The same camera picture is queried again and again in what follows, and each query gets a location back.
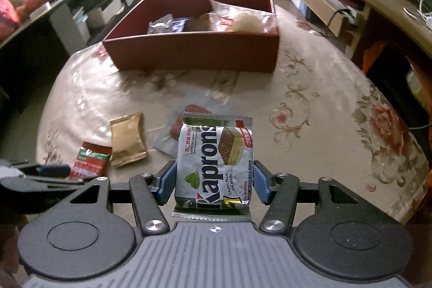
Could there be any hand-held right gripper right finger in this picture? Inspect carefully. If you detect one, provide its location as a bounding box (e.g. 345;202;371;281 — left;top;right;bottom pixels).
252;160;360;237

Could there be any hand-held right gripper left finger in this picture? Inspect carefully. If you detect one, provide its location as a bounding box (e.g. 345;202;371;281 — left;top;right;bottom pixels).
67;160;178;237

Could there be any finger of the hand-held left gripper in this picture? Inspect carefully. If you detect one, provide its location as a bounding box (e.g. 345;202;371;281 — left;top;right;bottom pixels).
15;162;72;178

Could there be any green and white wafer packet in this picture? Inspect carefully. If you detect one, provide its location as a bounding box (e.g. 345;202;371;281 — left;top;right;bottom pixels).
171;113;255;222

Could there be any red cardboard box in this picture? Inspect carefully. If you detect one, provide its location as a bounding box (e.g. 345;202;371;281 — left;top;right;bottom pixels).
102;0;281;73

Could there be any dark blue snack packet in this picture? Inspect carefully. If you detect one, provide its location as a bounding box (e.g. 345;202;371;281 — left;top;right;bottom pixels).
147;15;175;35

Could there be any clear bun bag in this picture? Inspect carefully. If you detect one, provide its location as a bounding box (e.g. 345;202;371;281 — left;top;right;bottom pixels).
208;0;278;34

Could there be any red and green packet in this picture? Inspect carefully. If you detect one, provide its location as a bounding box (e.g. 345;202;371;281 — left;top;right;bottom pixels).
69;141;113;181

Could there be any clear sausage packet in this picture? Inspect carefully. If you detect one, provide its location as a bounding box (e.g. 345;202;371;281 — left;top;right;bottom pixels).
153;90;237;159

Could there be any gold foil packet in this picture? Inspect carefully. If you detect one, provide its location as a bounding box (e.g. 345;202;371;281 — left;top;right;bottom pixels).
109;111;148;168

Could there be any floral tablecloth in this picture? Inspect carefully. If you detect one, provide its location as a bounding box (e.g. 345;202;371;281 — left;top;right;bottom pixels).
35;5;431;225

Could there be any long black sideboard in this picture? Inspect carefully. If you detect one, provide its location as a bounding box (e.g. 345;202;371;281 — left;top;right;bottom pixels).
0;0;143;115

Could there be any white plastic box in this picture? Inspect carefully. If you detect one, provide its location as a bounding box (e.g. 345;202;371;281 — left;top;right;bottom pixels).
70;6;92;43

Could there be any red snack bag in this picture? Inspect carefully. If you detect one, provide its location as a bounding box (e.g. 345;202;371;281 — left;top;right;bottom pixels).
0;0;21;36

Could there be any white storage bin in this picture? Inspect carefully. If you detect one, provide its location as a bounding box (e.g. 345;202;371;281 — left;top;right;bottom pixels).
85;0;123;29

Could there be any wooden television cabinet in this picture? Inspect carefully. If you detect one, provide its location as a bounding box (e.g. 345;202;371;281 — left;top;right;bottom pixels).
247;0;432;74

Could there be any black power cable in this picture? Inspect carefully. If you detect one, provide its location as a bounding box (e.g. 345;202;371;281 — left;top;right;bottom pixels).
328;5;352;28

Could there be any white cable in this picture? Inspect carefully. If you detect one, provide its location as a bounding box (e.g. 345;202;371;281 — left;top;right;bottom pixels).
403;0;432;23

